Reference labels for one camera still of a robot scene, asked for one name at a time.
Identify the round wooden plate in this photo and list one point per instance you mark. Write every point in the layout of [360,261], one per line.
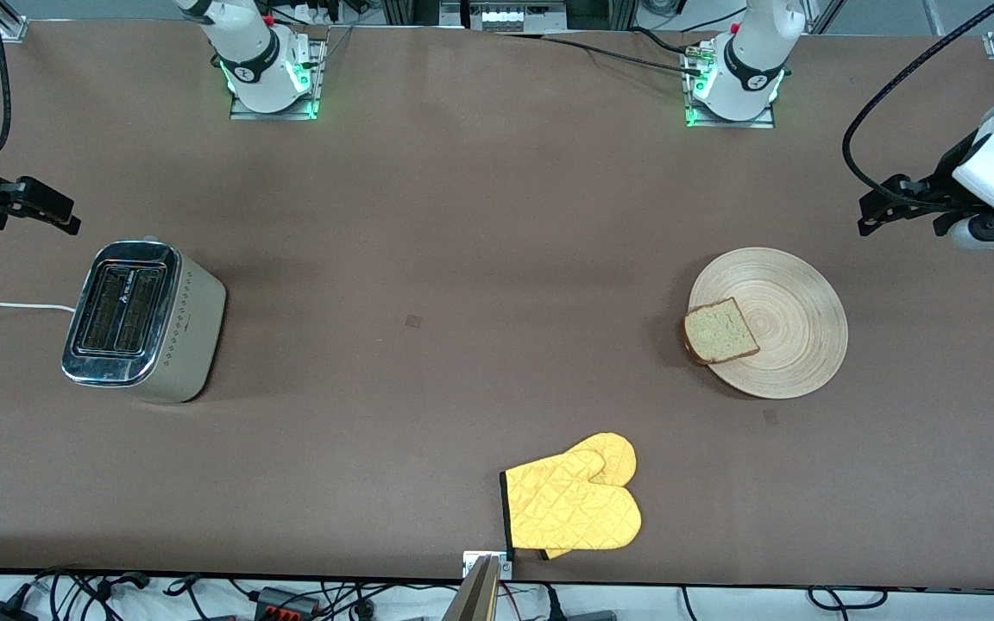
[795,323]

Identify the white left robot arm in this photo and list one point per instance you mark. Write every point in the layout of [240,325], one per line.
[751,78]

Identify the camera stand post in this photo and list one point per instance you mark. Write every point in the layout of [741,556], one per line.
[473,595]

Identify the silver beige two-slot toaster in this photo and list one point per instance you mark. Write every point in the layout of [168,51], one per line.
[152,323]

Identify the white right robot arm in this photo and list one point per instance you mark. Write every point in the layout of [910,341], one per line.
[260,69]

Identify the metal mounting bracket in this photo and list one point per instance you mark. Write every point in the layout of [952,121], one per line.
[506,567]

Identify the black orange connector block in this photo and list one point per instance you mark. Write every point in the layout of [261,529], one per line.
[286,602]

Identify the slice of brown bread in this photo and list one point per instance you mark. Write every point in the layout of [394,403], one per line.
[721,332]

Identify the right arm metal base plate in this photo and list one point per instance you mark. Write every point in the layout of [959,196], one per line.
[242,110]

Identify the black power adapter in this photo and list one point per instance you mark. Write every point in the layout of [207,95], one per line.
[1,612]

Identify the grey power strip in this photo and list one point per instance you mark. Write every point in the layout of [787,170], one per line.
[514,15]

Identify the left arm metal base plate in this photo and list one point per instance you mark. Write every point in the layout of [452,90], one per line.
[764,119]

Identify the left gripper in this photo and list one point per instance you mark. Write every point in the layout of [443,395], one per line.
[939,184]

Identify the yellow quilted oven mitt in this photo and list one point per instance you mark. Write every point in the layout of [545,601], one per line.
[570,513]
[618,453]

